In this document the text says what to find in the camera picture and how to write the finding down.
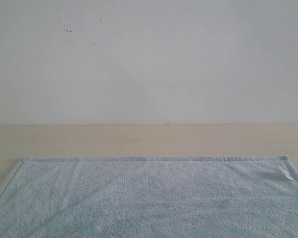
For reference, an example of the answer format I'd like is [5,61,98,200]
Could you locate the light blue terry towel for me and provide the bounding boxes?
[0,156,298,238]

